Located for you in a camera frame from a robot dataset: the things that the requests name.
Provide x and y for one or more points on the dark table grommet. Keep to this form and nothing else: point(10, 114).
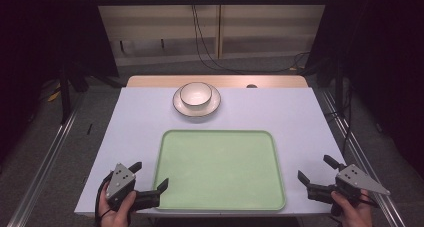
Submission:
point(251, 86)

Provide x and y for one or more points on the black curtain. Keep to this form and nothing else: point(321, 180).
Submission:
point(40, 37)
point(383, 53)

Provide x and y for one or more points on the black horizontal bar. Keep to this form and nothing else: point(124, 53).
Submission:
point(206, 1)

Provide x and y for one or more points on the wooden vertical post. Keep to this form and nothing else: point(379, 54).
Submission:
point(219, 27)

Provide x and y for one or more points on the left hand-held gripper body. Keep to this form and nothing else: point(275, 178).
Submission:
point(120, 182)

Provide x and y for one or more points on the person's left hand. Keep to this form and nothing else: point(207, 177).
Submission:
point(115, 217)

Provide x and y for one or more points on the green tray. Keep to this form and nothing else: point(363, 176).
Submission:
point(220, 170)

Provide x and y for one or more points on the wooden table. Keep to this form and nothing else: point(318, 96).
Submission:
point(226, 81)

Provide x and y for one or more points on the aluminium floor rail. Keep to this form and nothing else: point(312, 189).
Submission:
point(46, 160)
point(360, 153)

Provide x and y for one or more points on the white bowl with dark rim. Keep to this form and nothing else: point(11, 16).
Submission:
point(196, 94)

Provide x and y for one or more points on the white plate with dark rim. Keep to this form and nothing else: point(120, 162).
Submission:
point(200, 112)

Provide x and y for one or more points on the person's right hand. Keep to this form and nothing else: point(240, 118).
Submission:
point(353, 215)

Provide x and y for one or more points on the small black stick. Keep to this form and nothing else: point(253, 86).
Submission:
point(89, 129)

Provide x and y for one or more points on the yellow object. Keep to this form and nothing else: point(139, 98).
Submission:
point(53, 95)

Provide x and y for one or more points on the white table cover sheet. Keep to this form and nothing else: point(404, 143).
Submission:
point(140, 120)

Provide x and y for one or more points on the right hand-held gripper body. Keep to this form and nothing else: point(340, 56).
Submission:
point(356, 181)

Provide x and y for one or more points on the black metal stand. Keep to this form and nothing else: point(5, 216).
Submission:
point(65, 93)

